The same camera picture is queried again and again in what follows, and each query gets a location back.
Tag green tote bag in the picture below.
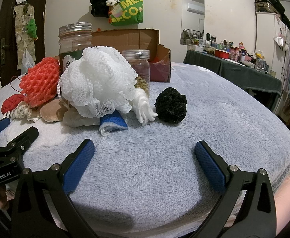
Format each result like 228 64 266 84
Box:
108 0 144 26

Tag small white plush charm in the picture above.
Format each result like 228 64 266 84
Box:
106 0 119 7

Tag red foam net sleeve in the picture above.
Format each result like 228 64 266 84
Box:
19 57 60 108

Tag white fluffy cotton roll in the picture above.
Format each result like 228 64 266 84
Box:
130 88 158 126

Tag wall mirror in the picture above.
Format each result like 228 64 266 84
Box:
180 0 205 45

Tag plastic bag on door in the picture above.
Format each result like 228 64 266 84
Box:
21 49 35 74

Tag large glass jar green label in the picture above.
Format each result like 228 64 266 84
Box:
58 22 93 73

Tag grey fleece blanket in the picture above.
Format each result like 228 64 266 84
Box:
0 62 290 238

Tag white wardrobe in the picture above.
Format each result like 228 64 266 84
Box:
255 11 290 80

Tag black fuzzy pompom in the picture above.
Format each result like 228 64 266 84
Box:
155 87 187 124

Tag green plush toy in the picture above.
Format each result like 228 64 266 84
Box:
26 19 38 40

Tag red knitted ball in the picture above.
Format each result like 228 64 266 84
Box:
1 94 25 114

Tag white mesh bath pouf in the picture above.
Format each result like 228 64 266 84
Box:
57 46 138 118

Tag dark green clothed table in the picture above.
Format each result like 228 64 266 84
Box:
183 49 283 112

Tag black bag on wall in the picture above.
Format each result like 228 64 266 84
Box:
90 0 109 18

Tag cream knitted scrunchie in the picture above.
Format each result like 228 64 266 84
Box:
4 102 41 122

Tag blue white sponge cloth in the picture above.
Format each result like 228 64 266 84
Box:
99 110 128 136

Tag dark wooden door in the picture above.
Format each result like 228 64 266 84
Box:
0 0 46 86

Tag cardboard box red lining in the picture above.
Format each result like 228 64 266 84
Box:
92 29 171 83

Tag beige round powder puff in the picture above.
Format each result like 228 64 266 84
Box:
40 99 67 123

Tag small jar gold beads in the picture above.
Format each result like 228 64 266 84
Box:
122 49 150 96

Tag white translucent pouch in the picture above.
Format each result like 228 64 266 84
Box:
62 108 100 127

